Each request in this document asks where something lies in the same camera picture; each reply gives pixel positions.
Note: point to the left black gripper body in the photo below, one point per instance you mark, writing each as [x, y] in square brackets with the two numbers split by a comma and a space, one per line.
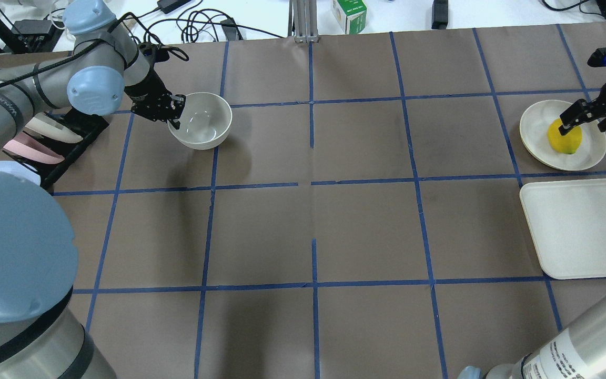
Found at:
[145, 89]

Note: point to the white ceramic bowl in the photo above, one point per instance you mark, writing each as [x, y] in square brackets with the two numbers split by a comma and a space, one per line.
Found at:
[204, 123]

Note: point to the yellow lemon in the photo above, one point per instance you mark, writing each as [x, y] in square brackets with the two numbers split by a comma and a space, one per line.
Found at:
[564, 144]

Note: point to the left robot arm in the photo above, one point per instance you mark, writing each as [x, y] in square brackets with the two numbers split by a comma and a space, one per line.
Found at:
[39, 336]

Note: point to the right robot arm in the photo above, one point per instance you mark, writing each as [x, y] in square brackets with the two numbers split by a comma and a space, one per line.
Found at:
[579, 350]

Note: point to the white round plate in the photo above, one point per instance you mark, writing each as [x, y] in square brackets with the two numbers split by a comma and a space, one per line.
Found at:
[540, 127]

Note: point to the black dish rack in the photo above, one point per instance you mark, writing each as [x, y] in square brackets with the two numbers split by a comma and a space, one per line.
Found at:
[88, 127]

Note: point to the white rectangular tray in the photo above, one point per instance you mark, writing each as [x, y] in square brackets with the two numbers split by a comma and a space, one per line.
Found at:
[567, 223]

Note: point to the cream plate in rack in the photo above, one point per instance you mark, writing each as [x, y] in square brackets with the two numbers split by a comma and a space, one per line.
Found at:
[48, 126]

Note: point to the pink plate in rack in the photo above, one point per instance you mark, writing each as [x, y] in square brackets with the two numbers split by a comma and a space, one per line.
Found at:
[27, 147]

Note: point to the blue plate in rack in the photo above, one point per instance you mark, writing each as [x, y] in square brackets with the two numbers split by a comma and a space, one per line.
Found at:
[19, 170]

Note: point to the green white carton box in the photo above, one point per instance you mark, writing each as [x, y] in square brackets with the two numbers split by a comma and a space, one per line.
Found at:
[350, 15]

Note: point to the aluminium frame post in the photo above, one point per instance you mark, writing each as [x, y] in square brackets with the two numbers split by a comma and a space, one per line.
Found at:
[303, 21]

